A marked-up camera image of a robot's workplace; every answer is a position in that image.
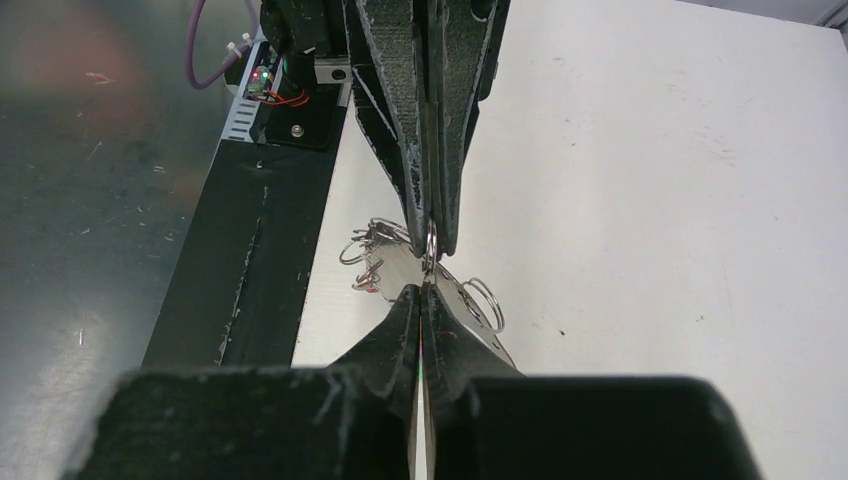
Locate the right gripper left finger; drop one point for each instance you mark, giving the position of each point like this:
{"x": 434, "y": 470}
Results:
{"x": 385, "y": 361}

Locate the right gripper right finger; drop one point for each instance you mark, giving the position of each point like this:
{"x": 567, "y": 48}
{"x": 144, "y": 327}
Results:
{"x": 452, "y": 356}

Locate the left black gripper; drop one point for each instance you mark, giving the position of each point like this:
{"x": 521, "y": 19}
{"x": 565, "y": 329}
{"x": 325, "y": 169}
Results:
{"x": 420, "y": 70}

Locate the perforated metal ring plate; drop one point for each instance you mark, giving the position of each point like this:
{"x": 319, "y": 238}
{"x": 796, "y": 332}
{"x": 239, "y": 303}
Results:
{"x": 392, "y": 266}

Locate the white slotted cable duct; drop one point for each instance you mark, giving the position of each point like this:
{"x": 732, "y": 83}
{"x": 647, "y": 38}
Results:
{"x": 240, "y": 119}

